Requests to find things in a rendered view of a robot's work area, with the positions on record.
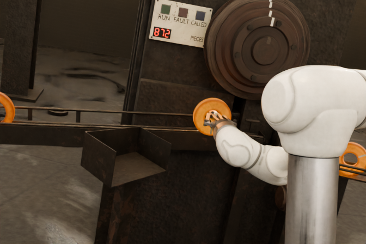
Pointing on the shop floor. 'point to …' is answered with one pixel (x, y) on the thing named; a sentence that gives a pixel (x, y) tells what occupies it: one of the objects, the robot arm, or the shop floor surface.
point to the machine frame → (319, 57)
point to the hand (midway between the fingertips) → (213, 113)
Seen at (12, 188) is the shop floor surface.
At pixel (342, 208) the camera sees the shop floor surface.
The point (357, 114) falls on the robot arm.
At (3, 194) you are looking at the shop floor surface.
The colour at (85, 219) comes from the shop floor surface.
